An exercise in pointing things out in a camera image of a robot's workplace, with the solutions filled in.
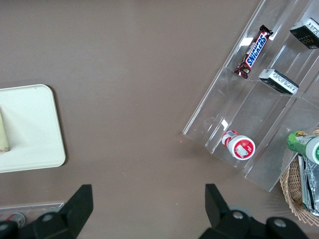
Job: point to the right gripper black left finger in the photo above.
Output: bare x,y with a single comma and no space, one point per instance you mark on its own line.
67,219

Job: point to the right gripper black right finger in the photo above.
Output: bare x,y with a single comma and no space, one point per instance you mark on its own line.
229,226

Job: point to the triangle sandwich with filling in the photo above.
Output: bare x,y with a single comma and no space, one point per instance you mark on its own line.
3,139

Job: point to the tan wicker basket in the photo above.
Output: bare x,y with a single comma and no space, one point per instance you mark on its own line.
290,191

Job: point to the white rectangular plastic tray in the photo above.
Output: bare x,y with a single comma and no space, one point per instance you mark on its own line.
32,129

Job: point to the clear acrylic can dispenser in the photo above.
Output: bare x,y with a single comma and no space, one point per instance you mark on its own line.
37,207

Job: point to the red cola can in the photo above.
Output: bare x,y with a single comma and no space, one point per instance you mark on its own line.
16,219

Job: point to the red and white bottle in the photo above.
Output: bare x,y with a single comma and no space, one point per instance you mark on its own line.
240,147

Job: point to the silver foil packet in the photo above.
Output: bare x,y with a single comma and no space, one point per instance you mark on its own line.
311,184

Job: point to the green bottle with white cap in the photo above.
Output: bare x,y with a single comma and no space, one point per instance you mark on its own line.
299,143

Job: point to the clear acrylic stepped display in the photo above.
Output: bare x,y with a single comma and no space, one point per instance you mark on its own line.
249,109

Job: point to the black box with white label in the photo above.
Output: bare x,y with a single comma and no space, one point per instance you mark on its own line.
279,81

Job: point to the Snickers chocolate bar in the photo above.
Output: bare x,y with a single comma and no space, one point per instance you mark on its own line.
254,51

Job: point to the black box with gold print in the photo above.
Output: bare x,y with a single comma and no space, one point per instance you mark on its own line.
306,35

